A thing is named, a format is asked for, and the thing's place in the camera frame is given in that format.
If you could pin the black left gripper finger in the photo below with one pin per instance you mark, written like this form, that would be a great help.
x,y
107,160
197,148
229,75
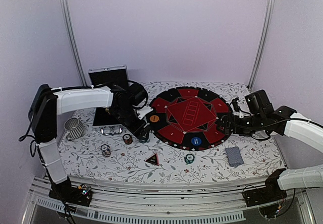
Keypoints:
x,y
139,134
146,131

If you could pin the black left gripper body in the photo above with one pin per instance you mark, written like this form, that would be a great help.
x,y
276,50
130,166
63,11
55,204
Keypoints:
x,y
127,115

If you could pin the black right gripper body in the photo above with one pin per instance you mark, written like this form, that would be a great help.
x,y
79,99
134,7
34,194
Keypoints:
x,y
247,129

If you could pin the blue green 50 chip stack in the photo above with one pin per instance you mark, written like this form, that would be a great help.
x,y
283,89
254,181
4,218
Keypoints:
x,y
144,140

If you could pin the orange big blind button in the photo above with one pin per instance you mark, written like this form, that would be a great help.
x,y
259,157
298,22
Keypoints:
x,y
154,118

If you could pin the blue small blind button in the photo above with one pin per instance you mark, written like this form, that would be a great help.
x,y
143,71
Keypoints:
x,y
196,141

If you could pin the blue green 50 chip pile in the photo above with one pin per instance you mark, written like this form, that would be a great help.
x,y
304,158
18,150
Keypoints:
x,y
189,158

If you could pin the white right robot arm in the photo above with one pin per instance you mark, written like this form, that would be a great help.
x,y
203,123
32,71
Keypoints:
x,y
286,122

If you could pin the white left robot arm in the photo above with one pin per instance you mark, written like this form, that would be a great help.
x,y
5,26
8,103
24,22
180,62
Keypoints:
x,y
51,106

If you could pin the red black 100 chip stack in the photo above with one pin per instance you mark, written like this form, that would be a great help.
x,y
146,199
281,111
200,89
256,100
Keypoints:
x,y
127,138

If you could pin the black triangular dealer plate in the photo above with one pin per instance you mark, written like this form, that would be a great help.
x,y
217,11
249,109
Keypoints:
x,y
153,160

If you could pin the blue loose card deck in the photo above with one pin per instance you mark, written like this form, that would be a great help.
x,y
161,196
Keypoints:
x,y
234,156

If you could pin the round red black poker mat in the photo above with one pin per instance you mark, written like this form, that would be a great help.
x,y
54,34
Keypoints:
x,y
187,112

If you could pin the striped ceramic cup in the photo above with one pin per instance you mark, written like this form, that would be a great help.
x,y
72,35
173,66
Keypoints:
x,y
74,128

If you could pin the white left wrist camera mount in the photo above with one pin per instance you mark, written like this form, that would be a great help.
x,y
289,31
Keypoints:
x,y
141,113

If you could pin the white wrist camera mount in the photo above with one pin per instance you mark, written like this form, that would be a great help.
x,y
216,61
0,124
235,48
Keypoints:
x,y
141,113
237,108

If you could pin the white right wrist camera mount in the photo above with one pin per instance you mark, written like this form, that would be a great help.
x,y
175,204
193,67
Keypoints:
x,y
237,108

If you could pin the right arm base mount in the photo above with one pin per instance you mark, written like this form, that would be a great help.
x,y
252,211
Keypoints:
x,y
269,193

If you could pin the front aluminium rail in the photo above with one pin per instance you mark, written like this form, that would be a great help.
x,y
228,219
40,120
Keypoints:
x,y
217,202

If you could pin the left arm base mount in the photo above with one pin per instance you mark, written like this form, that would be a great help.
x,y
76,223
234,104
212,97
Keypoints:
x,y
65,192

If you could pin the left aluminium frame post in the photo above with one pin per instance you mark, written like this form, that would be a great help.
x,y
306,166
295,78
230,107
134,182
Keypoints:
x,y
72,41

